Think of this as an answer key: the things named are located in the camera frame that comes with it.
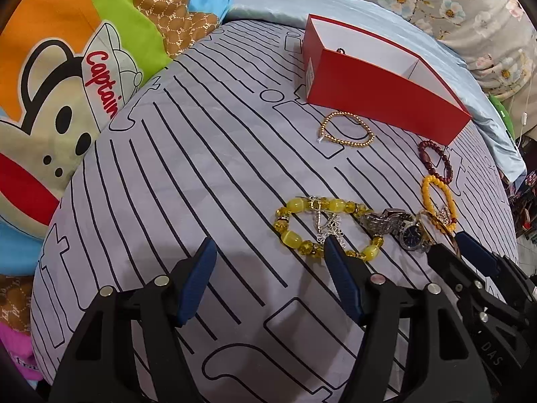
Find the grey floral blanket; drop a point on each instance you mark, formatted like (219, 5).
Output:
(440, 4)

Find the silver wristwatch blue dial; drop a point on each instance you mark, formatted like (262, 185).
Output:
(411, 233)

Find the grey striped bed sheet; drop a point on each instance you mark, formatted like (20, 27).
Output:
(188, 155)

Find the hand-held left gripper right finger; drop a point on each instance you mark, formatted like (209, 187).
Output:
(340, 283)

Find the green cloth item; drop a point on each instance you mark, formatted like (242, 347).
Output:
(501, 113)

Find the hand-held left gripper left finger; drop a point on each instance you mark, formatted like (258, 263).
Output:
(196, 283)

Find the cartoon monkey blanket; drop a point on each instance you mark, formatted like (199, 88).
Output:
(63, 50)

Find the light blue pillow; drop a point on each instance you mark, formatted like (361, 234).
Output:
(268, 2)

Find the red cardboard box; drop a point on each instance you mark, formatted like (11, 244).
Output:
(377, 88)

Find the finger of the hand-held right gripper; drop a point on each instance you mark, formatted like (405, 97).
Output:
(476, 254)
(451, 266)

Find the thin gold bangle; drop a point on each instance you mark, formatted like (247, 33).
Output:
(438, 218)

